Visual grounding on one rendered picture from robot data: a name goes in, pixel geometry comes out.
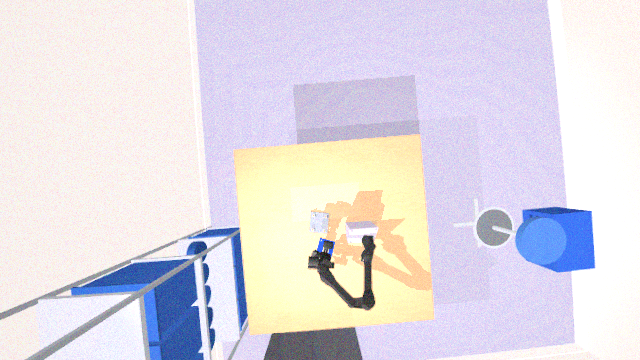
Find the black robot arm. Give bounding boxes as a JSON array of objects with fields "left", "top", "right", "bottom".
[{"left": 308, "top": 235, "right": 377, "bottom": 311}]

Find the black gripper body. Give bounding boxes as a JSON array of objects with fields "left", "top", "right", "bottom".
[{"left": 320, "top": 240, "right": 334, "bottom": 260}]

